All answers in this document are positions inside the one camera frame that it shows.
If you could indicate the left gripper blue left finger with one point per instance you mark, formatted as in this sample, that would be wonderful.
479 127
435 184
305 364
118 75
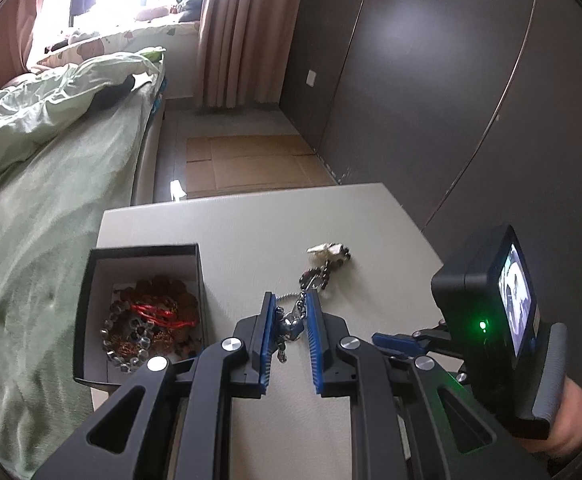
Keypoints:
172 420

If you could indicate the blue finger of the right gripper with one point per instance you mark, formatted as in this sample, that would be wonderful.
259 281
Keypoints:
398 345

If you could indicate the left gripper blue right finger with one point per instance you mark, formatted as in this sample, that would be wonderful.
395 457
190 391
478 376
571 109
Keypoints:
410 418

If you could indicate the black square jewelry box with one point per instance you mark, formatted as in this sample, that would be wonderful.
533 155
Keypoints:
136 303

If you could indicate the person's right hand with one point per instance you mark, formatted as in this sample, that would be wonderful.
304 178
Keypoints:
565 437

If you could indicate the white low table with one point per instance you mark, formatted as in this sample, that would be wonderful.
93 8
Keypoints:
257 243

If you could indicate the flattened cardboard sheets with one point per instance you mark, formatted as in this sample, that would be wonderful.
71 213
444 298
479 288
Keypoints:
227 165

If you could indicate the dark wardrobe doors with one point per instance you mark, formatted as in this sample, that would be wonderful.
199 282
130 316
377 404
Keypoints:
468 111

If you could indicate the light green crumpled duvet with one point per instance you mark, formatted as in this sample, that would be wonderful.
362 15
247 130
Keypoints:
37 110

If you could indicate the black garment on bed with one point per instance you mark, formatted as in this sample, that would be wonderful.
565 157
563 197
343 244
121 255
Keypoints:
111 95

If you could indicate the pink right curtain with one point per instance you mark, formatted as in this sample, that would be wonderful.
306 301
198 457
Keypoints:
243 52

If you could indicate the black camera with screen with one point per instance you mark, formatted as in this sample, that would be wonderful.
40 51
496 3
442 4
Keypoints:
485 293

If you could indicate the green bed with cream frame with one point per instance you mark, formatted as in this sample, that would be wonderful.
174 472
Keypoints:
51 207

